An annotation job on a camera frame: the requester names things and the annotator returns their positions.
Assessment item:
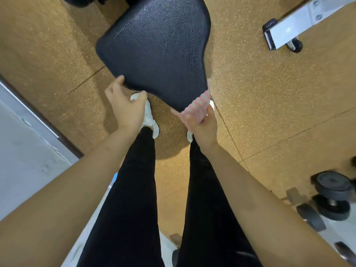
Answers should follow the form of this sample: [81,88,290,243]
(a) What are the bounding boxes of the adjustable black weight bench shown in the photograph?
[60,0,212,112]

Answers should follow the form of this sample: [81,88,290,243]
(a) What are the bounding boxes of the person's right forearm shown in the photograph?
[194,143,352,267]

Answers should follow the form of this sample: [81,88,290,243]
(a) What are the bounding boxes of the flat black bench white frame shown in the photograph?
[262,0,356,53]

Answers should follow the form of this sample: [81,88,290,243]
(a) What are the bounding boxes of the pink white striped cloth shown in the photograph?
[178,90,211,124]

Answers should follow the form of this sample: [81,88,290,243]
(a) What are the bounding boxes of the person's right hand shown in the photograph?
[170,105,219,153]

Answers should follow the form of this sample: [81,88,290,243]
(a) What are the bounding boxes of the white shoe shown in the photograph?
[131,92,160,139]
[187,100,215,143]

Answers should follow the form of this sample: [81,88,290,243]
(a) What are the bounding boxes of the black trousers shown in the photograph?
[78,126,263,267]

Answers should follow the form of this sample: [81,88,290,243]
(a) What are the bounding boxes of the white right shoe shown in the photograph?
[187,100,215,143]

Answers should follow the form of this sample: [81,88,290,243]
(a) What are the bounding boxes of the white left shoe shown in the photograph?
[131,92,160,139]

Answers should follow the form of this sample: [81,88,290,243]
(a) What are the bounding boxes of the person's left forearm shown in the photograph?
[0,128,145,267]

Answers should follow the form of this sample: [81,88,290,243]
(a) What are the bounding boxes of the person's left hand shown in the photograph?
[105,75,148,132]

